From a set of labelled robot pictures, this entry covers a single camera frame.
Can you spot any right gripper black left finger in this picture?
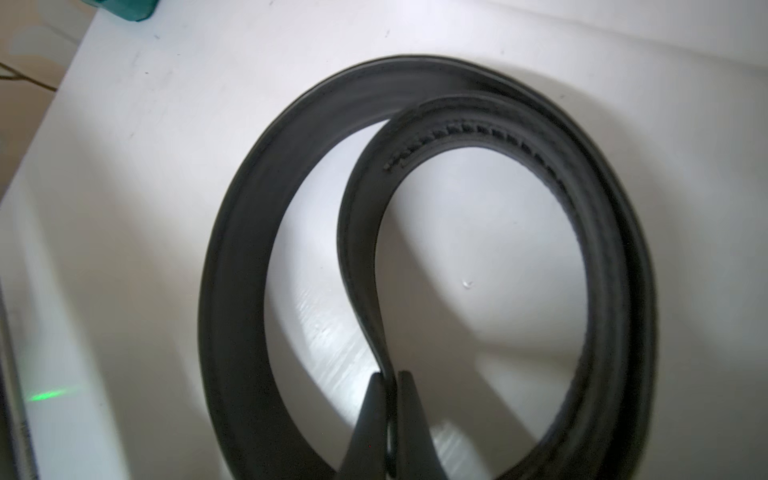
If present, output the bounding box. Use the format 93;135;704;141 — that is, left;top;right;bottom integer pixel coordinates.
335;373;388;480

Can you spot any green tool case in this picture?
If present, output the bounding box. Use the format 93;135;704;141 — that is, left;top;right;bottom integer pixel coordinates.
83;0;159;22

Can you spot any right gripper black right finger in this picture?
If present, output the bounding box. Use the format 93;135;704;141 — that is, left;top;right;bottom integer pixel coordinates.
395;371;447;480

